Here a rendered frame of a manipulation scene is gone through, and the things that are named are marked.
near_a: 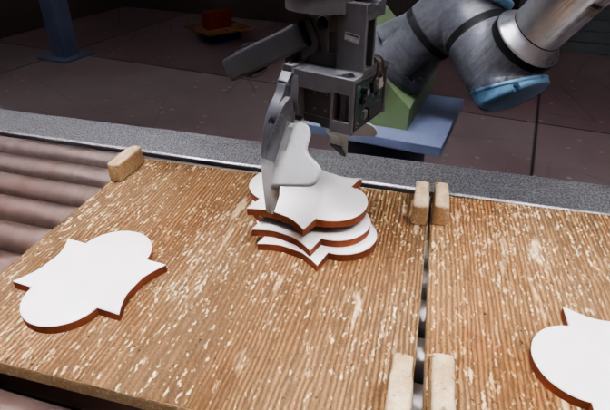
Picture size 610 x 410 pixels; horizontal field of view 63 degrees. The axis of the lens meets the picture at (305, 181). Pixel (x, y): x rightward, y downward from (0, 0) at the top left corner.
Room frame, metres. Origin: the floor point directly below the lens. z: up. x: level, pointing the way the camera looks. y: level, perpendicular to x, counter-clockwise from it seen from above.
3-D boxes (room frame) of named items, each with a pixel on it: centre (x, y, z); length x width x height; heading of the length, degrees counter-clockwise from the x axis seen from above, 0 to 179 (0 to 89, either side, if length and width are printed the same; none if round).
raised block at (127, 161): (0.59, 0.24, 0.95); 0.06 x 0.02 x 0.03; 165
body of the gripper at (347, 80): (0.46, -0.02, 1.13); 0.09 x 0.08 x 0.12; 57
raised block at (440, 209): (0.49, -0.16, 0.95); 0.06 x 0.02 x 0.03; 167
